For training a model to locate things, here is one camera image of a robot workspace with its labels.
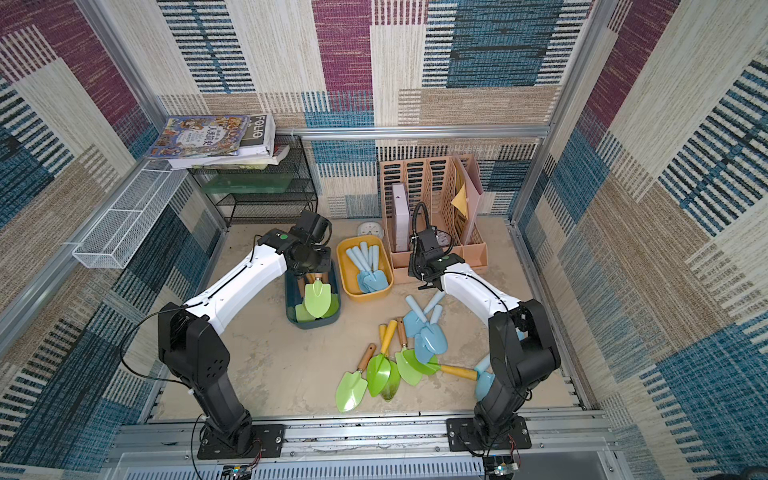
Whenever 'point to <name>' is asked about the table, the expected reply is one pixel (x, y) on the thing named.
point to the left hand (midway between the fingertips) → (324, 261)
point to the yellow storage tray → (349, 271)
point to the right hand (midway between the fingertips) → (419, 260)
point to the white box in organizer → (400, 218)
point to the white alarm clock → (370, 227)
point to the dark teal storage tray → (293, 298)
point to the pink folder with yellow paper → (468, 199)
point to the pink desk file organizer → (443, 195)
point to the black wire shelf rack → (275, 194)
